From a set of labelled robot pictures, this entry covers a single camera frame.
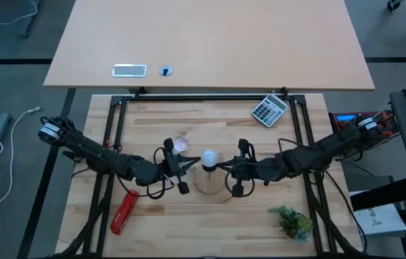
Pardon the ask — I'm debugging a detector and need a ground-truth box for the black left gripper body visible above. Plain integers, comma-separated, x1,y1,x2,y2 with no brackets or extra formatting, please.
152,137,191,195

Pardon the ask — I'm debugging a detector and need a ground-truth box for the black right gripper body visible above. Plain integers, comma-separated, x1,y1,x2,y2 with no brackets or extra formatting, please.
232,139,287,198

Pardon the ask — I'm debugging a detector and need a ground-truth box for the clear lamp cable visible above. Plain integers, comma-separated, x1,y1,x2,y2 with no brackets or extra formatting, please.
173,135,191,154

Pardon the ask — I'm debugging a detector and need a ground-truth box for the white globe lightbulb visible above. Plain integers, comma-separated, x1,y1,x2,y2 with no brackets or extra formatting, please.
202,149,220,169

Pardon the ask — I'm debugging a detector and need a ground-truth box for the wooden base table lamp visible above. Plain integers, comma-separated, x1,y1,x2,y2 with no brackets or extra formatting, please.
192,164,225,195

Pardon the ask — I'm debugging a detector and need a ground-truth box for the red stapler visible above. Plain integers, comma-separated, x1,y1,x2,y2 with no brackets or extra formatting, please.
109,189,140,236

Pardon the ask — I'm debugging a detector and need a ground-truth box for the grey desk calculator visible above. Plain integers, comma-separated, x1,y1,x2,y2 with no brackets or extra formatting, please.
251,93,289,128

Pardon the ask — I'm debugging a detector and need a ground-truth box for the small green potted plant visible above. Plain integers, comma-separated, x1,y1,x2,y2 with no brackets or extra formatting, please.
267,204,314,244

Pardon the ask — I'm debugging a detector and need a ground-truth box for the red power supply unit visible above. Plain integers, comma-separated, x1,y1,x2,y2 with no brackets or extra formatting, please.
328,111,394,136

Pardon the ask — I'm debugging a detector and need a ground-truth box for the silver rectangular desk plate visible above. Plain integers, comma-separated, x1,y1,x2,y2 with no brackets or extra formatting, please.
112,63,148,78

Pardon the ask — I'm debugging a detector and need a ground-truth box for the large beige desk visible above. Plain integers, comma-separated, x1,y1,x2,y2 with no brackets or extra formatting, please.
42,0,376,91

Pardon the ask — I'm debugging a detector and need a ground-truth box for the white paper bag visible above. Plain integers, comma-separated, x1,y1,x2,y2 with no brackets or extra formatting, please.
352,203,406,237

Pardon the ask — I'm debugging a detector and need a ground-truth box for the black aluminium frame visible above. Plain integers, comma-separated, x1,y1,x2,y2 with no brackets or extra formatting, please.
44,87,368,259

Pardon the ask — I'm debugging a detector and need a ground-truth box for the white floor cable with plug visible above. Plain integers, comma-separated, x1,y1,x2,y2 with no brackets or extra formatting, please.
0,106,42,219

